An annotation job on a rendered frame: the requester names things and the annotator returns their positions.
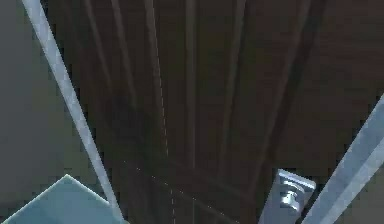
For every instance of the dark brown room door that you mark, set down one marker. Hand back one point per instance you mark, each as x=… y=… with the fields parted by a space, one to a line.
x=213 y=83

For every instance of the pale teal cabinet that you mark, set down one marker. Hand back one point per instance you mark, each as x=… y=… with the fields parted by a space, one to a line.
x=66 y=203

